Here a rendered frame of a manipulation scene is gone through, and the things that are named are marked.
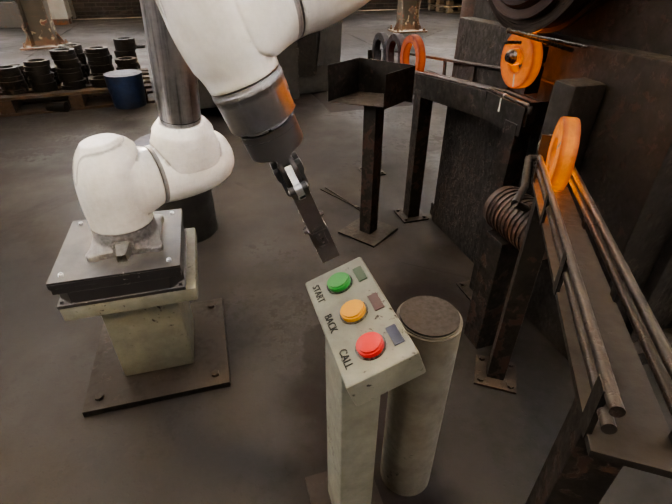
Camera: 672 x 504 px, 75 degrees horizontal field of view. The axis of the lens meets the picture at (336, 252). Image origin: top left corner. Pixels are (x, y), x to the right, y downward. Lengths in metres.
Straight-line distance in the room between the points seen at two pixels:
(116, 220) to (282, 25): 0.77
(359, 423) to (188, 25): 0.64
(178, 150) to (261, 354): 0.68
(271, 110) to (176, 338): 0.96
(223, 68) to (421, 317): 0.52
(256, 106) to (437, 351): 0.50
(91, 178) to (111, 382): 0.63
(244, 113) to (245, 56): 0.06
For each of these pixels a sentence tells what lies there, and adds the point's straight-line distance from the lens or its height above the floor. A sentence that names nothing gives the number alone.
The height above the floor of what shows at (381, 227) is 0.01.
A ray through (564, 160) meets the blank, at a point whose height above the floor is 0.72.
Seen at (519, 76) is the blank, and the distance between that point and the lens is 1.47.
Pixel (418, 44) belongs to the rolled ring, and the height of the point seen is 0.76.
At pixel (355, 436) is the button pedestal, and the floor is 0.35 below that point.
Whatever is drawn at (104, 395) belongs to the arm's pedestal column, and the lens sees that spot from 1.47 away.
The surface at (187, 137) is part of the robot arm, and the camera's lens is 1.17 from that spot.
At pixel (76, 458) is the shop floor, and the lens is 1.40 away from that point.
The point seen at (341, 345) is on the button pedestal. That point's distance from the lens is 0.65.
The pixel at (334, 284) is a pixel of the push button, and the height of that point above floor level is 0.61.
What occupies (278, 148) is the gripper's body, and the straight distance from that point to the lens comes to 0.56.
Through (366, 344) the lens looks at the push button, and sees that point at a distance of 0.63.
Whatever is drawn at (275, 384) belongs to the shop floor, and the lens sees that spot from 1.38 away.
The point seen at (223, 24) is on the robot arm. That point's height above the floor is 1.00.
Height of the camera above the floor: 1.06
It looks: 34 degrees down
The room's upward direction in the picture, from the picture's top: straight up
